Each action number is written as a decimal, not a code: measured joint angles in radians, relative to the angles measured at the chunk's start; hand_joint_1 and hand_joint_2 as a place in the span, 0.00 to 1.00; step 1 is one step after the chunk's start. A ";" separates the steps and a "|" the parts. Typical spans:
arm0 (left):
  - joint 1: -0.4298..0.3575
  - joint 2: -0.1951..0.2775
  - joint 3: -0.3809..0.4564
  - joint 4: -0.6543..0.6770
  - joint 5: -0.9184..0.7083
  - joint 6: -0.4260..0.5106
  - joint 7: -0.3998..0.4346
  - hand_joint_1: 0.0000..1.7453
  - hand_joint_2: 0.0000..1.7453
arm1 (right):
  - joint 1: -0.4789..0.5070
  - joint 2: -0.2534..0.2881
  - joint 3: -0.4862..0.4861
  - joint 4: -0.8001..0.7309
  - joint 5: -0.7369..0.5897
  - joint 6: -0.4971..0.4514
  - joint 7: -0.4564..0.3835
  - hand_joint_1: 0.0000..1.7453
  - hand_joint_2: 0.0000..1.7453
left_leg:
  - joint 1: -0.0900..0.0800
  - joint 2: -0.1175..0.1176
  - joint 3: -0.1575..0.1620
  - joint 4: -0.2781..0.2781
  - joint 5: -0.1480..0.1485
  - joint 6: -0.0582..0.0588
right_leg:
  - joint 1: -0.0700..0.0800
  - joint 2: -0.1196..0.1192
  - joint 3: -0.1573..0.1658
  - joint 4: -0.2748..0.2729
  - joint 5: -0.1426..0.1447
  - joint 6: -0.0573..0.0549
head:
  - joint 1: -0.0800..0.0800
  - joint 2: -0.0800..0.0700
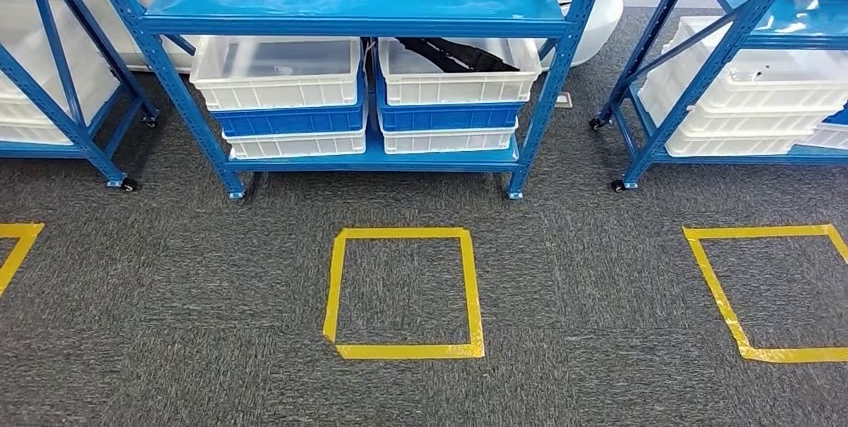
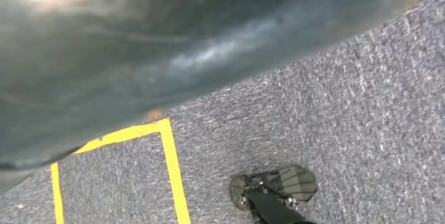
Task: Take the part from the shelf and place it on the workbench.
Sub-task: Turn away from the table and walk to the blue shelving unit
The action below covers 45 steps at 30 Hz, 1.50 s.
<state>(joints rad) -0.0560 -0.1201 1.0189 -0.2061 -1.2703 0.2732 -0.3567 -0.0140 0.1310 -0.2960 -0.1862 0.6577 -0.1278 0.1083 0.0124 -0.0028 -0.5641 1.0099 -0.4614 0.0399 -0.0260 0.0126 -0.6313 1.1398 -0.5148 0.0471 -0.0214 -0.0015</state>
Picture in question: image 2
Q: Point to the black robot leg with foot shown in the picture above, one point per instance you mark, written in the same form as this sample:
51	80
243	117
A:
295	184

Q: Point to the yellow floor tape square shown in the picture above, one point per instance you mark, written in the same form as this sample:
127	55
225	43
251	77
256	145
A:
172	166

